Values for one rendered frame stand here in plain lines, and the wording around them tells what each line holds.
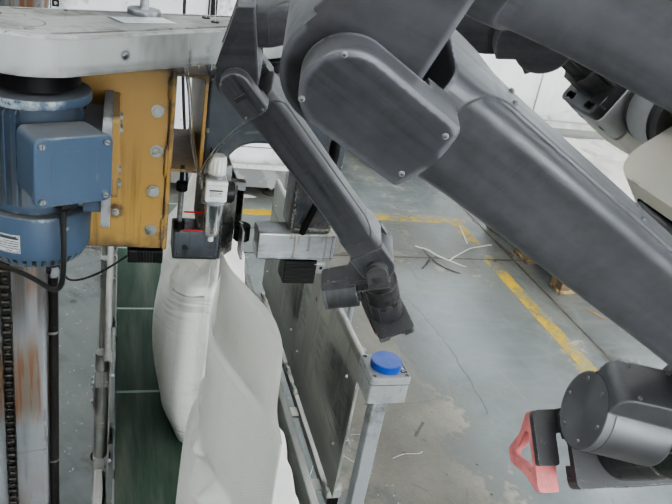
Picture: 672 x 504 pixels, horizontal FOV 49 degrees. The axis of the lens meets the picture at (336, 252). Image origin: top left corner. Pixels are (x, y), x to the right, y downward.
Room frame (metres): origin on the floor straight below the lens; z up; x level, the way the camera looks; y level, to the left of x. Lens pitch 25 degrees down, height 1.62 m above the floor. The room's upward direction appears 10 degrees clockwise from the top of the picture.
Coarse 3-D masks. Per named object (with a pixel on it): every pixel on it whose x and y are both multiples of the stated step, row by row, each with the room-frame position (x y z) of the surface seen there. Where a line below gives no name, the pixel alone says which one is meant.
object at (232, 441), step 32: (224, 288) 1.09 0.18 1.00; (224, 320) 1.08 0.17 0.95; (256, 320) 0.99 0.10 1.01; (224, 352) 1.06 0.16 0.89; (256, 352) 0.98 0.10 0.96; (224, 384) 0.81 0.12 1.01; (256, 384) 0.97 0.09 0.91; (192, 416) 1.00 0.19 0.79; (224, 416) 0.81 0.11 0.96; (256, 416) 0.74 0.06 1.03; (192, 448) 0.87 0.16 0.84; (224, 448) 0.80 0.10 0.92; (256, 448) 0.73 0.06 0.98; (192, 480) 0.86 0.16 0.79; (224, 480) 0.79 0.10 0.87; (256, 480) 0.72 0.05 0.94; (288, 480) 0.86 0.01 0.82
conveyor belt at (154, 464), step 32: (128, 288) 2.07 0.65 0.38; (128, 320) 1.88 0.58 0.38; (128, 352) 1.72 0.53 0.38; (128, 384) 1.58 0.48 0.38; (128, 416) 1.46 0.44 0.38; (160, 416) 1.48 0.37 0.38; (128, 448) 1.35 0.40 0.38; (160, 448) 1.36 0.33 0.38; (128, 480) 1.25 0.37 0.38; (160, 480) 1.26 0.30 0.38
